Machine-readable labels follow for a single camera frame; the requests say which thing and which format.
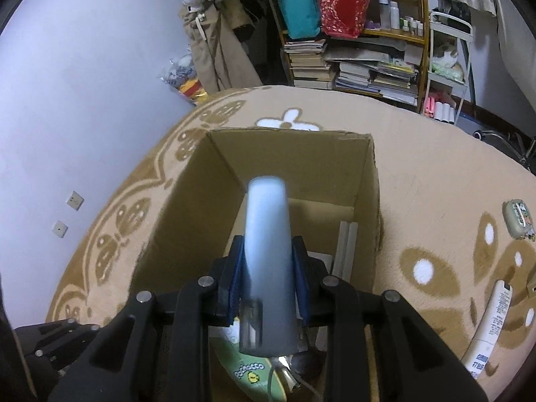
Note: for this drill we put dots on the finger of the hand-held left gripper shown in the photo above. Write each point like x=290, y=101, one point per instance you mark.
x=63, y=339

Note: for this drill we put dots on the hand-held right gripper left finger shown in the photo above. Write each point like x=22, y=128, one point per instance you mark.
x=234, y=284

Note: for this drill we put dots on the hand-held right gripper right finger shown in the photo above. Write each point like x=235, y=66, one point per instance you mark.
x=300, y=284

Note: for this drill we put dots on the light blue cylinder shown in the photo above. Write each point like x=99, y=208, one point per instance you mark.
x=268, y=259

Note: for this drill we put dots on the black key with keyring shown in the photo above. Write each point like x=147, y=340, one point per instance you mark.
x=307, y=364

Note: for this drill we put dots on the green surfboard-shaped toy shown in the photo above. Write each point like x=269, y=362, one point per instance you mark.
x=247, y=372

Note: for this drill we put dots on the printed cardboard box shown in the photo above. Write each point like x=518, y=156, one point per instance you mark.
x=192, y=201

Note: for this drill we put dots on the beige printed blanket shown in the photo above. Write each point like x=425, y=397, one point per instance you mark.
x=418, y=167

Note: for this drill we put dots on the white tube with printed label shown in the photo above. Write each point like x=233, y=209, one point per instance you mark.
x=490, y=326

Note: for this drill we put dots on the bag of plush toys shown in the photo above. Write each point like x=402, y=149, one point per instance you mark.
x=186, y=81

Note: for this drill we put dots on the wide stack of books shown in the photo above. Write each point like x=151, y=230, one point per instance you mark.
x=377, y=81

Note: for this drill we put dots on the small stack of books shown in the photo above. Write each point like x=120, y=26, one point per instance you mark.
x=307, y=67

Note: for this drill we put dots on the pink and white rolls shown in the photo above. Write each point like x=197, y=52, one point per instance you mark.
x=437, y=111

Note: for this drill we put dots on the green earbud case with charm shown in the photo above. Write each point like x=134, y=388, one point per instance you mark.
x=517, y=217

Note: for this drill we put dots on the beige charger block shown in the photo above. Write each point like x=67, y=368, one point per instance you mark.
x=532, y=287

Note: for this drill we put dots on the beige hanging garment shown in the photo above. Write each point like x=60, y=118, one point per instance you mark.
x=209, y=50

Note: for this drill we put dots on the flat cardboard sheets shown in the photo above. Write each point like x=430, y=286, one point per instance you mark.
x=368, y=52

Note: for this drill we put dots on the black chair legs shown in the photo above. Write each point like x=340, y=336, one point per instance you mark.
x=506, y=144

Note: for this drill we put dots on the green packet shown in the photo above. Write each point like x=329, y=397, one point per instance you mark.
x=448, y=72

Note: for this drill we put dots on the teal bag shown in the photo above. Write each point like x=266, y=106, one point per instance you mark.
x=299, y=12

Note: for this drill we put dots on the calico cat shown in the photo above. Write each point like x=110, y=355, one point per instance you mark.
x=447, y=55

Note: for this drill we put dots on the dark hanging garment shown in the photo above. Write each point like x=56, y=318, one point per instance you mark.
x=247, y=12

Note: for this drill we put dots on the red patterned bag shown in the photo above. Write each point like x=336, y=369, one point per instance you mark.
x=343, y=12

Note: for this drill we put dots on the row of small jars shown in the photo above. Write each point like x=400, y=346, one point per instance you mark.
x=412, y=27

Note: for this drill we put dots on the white bottle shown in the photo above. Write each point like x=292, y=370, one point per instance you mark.
x=394, y=16

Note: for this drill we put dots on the grey bottle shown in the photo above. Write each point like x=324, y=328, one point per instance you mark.
x=383, y=10

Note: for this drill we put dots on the white metal cart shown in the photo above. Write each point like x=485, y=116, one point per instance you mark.
x=468, y=50

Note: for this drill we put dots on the wooden bookshelf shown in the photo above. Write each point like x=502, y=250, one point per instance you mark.
x=423, y=16

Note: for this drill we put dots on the white bedding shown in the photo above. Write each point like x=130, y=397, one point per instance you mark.
x=515, y=29

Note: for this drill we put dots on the white wall socket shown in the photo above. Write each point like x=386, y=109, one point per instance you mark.
x=75, y=200
x=60, y=228

